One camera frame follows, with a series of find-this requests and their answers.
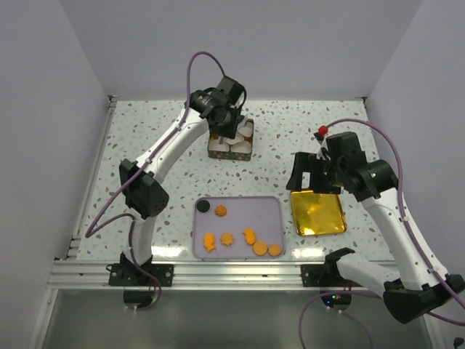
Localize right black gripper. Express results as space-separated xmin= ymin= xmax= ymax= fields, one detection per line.
xmin=286 ymin=151 xmax=346 ymax=195

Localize orange fish cookie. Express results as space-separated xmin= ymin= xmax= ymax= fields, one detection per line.
xmin=203 ymin=233 xmax=216 ymax=253
xmin=243 ymin=228 xmax=256 ymax=246

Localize black sandwich cookie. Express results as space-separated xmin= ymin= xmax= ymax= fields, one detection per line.
xmin=195 ymin=199 xmax=211 ymax=213

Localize orange swirl cookie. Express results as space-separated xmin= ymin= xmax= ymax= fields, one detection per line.
xmin=214 ymin=205 xmax=227 ymax=217

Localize orange dotted round cookie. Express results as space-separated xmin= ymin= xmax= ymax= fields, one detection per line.
xmin=252 ymin=241 xmax=268 ymax=256

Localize metal tongs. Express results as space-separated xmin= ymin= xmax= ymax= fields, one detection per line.
xmin=217 ymin=115 xmax=245 ymax=144

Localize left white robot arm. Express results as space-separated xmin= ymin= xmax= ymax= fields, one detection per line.
xmin=119 ymin=76 xmax=247 ymax=286

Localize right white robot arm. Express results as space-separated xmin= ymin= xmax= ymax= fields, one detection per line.
xmin=286 ymin=132 xmax=464 ymax=324

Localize white paper cup bottom-left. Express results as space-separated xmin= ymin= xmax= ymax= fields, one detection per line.
xmin=208 ymin=138 xmax=230 ymax=152

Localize white paper cup top-right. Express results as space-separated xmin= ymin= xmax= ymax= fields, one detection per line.
xmin=238 ymin=119 xmax=254 ymax=138

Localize green cookie tin box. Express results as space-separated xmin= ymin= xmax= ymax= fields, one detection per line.
xmin=207 ymin=119 xmax=255 ymax=161

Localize white paper cup bottom-right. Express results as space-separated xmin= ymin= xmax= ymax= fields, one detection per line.
xmin=230 ymin=140 xmax=252 ymax=154

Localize gold tin lid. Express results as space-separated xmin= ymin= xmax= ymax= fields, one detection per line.
xmin=290 ymin=190 xmax=347 ymax=236

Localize orange plain round cookie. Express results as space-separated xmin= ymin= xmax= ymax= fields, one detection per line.
xmin=268 ymin=244 xmax=282 ymax=257

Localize lilac plastic tray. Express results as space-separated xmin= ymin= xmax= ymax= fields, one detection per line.
xmin=193 ymin=196 xmax=286 ymax=260

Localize orange flower cookie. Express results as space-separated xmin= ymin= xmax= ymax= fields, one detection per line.
xmin=220 ymin=233 xmax=234 ymax=246

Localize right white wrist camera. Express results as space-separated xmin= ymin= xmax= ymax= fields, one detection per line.
xmin=314 ymin=125 xmax=331 ymax=160

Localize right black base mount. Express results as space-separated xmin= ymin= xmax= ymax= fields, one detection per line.
xmin=300 ymin=247 xmax=355 ymax=288

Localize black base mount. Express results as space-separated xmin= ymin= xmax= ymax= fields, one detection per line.
xmin=300 ymin=247 xmax=355 ymax=288
xmin=105 ymin=259 xmax=174 ymax=287

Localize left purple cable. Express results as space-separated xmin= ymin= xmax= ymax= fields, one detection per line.
xmin=85 ymin=51 xmax=226 ymax=270

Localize purple cable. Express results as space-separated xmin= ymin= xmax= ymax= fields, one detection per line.
xmin=297 ymin=119 xmax=465 ymax=349
xmin=85 ymin=51 xmax=226 ymax=270

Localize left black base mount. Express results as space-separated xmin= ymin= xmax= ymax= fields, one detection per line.
xmin=105 ymin=259 xmax=174 ymax=287

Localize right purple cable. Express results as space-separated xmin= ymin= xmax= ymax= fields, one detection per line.
xmin=297 ymin=119 xmax=465 ymax=349

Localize aluminium front rail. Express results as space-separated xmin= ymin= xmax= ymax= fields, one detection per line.
xmin=46 ymin=260 xmax=303 ymax=291

